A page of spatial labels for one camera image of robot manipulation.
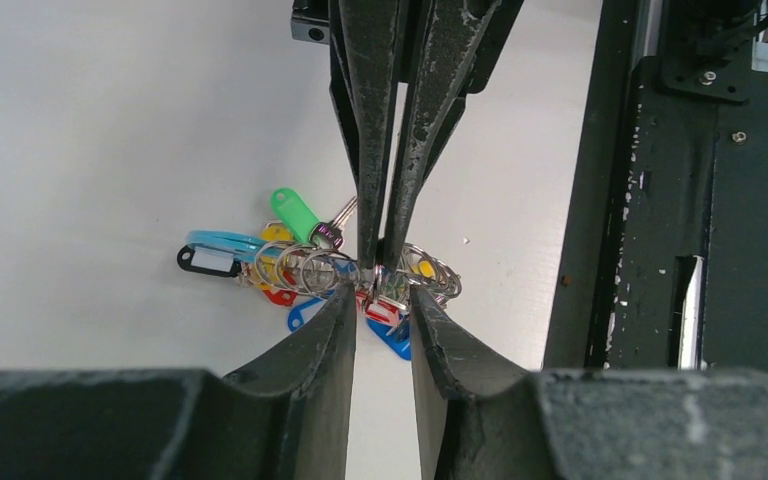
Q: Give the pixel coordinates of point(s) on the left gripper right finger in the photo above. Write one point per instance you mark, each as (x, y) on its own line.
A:
(482, 416)

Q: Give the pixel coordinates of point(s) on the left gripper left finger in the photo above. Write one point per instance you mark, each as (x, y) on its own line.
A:
(283, 415)

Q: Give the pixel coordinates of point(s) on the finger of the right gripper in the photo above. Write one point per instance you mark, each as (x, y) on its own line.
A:
(456, 46)
(366, 47)

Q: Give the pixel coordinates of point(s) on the metal key organizer ring plate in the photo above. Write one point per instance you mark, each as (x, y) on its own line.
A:
(286, 266)

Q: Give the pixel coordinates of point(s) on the key with red tag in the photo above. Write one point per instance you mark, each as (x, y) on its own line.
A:
(392, 301)

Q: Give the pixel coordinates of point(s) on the blue key tag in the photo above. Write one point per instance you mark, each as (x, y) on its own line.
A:
(397, 339)

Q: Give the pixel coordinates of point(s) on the green key tag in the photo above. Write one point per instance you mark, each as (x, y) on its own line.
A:
(294, 213)

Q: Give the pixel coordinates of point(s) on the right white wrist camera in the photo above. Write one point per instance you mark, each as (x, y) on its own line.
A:
(310, 21)

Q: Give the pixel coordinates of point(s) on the small black frame key tag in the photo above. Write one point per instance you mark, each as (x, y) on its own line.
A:
(208, 262)

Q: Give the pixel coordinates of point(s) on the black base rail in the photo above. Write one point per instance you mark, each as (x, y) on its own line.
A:
(664, 262)

